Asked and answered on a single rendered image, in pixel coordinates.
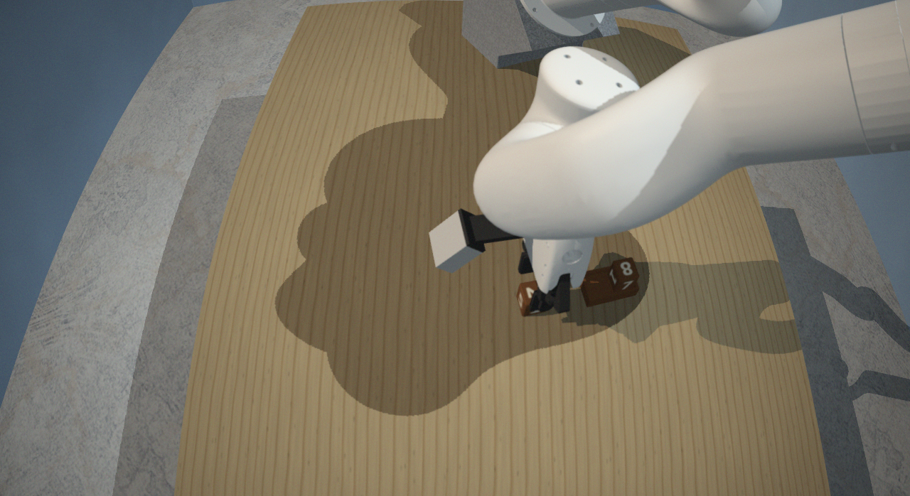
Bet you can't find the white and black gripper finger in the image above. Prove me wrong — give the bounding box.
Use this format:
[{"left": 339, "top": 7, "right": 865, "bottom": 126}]
[
  {"left": 529, "top": 273, "right": 570, "bottom": 313},
  {"left": 518, "top": 240, "right": 534, "bottom": 274}
]

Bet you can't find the brown wooden tray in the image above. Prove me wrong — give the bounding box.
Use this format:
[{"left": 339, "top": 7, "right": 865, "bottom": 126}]
[{"left": 580, "top": 266, "right": 639, "bottom": 307}]

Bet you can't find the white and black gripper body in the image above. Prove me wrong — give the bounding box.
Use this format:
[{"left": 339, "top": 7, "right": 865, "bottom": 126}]
[{"left": 523, "top": 237, "right": 594, "bottom": 293}]

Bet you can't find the brown number cube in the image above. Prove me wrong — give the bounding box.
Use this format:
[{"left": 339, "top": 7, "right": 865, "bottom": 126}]
[
  {"left": 607, "top": 257, "right": 639, "bottom": 293},
  {"left": 517, "top": 281, "right": 545, "bottom": 316}
]

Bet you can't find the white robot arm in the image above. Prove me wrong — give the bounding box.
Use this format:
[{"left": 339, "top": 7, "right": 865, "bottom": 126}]
[{"left": 429, "top": 0, "right": 910, "bottom": 274}]

